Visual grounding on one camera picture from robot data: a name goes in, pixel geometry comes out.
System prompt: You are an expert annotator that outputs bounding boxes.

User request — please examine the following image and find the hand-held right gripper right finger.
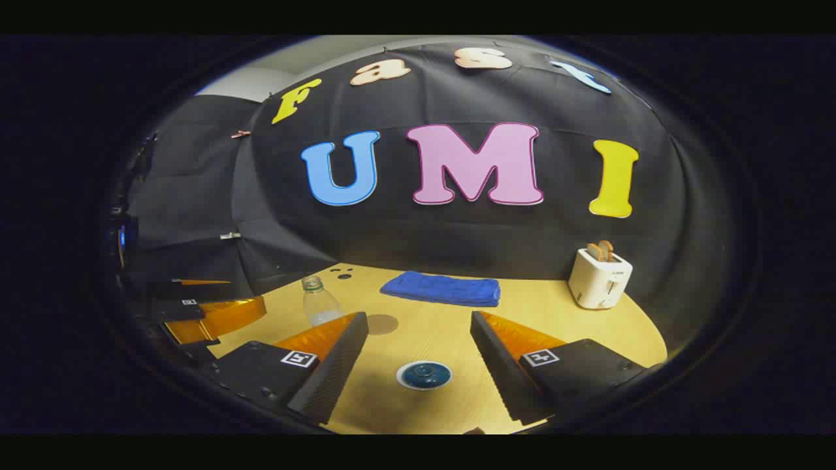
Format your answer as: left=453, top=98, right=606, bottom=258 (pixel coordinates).
left=470, top=311, right=649, bottom=426

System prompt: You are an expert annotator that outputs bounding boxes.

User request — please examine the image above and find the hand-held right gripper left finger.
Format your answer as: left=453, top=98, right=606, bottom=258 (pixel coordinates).
left=199, top=311, right=370, bottom=426

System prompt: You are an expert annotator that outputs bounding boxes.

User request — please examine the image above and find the clear plastic water bottle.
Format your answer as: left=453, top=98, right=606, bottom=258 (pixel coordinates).
left=302, top=275, right=344, bottom=327

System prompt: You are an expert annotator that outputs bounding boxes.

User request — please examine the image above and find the white teacup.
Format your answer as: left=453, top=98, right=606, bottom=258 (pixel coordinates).
left=396, top=360, right=453, bottom=392

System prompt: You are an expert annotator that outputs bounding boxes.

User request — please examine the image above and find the dark blue teacup lid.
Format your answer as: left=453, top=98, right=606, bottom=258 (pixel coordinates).
left=400, top=361, right=452, bottom=390

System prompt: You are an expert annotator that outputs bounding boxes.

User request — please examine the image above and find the folded blue towel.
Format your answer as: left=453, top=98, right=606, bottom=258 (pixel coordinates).
left=379, top=270, right=502, bottom=308

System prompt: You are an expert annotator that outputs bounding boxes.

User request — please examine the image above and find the white toaster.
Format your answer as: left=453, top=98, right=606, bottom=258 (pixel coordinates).
left=568, top=247, right=634, bottom=310

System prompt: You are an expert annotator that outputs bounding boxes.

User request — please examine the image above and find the black backdrop cloth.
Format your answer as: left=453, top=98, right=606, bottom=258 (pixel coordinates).
left=121, top=42, right=739, bottom=356

